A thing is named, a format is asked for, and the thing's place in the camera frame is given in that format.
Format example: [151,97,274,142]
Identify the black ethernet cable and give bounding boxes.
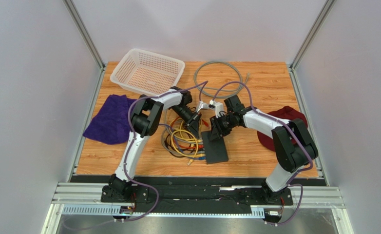
[164,128,201,158]

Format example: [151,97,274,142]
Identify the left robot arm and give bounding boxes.
[101,86,193,202]

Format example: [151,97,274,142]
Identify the long grey coiled cable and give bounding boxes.
[193,61,251,99]

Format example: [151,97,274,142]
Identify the blue ethernet cable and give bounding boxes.
[172,136,207,160]

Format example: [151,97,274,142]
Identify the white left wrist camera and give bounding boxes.
[196,101,211,112]

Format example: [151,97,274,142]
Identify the dark red cloth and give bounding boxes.
[257,105,308,152]

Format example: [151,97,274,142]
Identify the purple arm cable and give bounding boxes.
[114,80,209,223]
[212,81,314,227]

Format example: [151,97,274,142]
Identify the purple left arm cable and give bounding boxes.
[114,80,209,223]

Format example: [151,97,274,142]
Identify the red ethernet cable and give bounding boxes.
[169,117,210,151]

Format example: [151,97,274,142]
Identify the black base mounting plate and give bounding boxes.
[100,185,294,206]

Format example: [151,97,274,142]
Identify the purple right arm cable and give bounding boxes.
[212,81,314,227]

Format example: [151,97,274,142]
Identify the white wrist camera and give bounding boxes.
[196,101,211,112]
[209,100,224,118]

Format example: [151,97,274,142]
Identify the white perforated plastic basket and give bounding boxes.
[110,49,185,96]

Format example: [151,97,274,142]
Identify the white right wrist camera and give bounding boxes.
[209,100,224,118]

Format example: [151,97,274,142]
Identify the aluminium frame rail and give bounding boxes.
[52,183,345,218]

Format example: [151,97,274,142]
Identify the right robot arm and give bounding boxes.
[208,95,318,203]

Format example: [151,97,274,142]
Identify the purple cloth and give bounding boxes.
[82,95,135,145]

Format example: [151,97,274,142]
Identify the black network switch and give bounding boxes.
[201,131,229,165]

